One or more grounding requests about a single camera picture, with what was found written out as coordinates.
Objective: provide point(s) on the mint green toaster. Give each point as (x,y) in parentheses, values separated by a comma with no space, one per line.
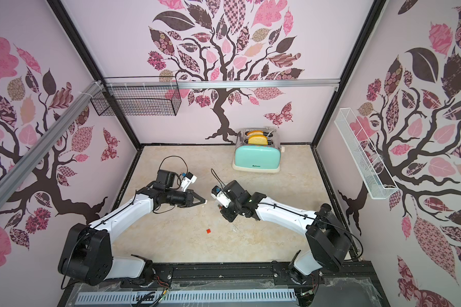
(255,158)

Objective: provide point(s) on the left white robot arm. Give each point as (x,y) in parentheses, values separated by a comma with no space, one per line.
(87,254)

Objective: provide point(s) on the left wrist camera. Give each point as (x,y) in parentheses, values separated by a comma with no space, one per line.
(187,180)

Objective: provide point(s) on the white slotted cable duct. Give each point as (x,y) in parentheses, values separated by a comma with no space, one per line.
(125,298)

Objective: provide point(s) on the aluminium rail left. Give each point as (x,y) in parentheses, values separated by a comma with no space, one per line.
(30,160)

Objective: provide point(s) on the aluminium rail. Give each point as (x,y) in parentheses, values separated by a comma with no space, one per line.
(30,160)
(235,84)

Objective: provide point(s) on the aluminium rail back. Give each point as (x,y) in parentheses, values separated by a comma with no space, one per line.
(235,84)

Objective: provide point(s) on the black corner frame post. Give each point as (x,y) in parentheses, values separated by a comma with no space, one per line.
(67,24)

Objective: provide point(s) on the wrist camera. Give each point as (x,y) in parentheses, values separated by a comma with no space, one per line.
(221,198)
(187,180)

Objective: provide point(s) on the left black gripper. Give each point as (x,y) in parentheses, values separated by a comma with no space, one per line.
(188,199)

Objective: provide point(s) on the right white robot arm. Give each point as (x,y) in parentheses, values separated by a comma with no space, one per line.
(328,240)

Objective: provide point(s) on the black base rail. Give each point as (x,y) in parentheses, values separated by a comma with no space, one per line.
(356,284)

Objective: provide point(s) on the black right corner post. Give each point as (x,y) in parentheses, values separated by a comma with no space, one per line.
(367,29)

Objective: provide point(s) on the black wire basket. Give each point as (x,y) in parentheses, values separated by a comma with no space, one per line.
(151,96)

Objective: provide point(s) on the toast slice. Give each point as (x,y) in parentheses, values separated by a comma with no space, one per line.
(258,139)

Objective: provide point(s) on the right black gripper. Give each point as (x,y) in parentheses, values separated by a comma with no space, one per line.
(228,207)

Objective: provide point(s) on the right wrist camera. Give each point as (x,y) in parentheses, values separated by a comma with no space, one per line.
(221,198)

